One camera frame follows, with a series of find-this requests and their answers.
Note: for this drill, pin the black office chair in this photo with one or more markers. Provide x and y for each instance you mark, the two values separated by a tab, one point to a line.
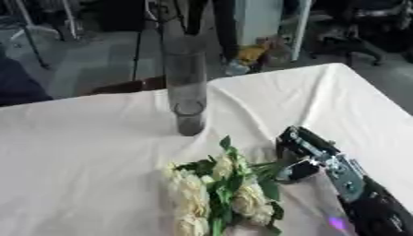
355	33

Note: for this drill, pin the white flower bouquet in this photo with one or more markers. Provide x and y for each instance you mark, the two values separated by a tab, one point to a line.
226	190

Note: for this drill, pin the tall clear glass vase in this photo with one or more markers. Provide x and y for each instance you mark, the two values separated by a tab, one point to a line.
186	92

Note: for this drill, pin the yellow soft toy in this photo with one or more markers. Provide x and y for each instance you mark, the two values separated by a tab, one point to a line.
251	53

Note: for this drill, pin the black tripod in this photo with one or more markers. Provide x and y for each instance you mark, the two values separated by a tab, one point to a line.
156	37

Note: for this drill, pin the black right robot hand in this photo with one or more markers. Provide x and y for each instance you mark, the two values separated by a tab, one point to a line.
301	144

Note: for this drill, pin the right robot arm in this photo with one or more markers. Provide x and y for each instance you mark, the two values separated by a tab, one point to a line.
371	196

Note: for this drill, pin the brown wooden chair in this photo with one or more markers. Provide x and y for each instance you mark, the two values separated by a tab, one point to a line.
126	87

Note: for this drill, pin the white pillar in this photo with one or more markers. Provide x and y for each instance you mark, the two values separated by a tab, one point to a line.
269	24

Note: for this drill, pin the person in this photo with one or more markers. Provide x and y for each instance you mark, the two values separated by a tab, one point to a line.
220	27
19	83

